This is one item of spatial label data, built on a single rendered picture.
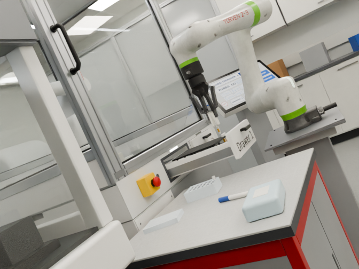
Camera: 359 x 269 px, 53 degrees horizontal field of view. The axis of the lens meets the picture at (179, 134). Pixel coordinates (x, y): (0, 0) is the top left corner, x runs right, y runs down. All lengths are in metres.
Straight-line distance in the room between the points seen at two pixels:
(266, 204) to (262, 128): 1.65
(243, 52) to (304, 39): 3.30
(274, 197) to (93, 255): 0.43
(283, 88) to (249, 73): 0.22
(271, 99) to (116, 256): 1.14
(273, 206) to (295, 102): 0.91
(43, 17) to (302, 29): 4.13
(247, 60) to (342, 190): 0.76
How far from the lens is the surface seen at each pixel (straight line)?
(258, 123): 2.49
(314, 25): 5.15
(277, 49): 5.14
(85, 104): 1.32
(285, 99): 1.72
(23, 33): 0.90
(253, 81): 1.84
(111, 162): 1.31
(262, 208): 0.89
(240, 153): 1.43
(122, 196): 1.30
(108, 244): 0.84
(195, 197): 1.33
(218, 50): 3.23
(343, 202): 1.81
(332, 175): 1.76
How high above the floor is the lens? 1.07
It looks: 3 degrees down
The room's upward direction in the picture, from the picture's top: 24 degrees counter-clockwise
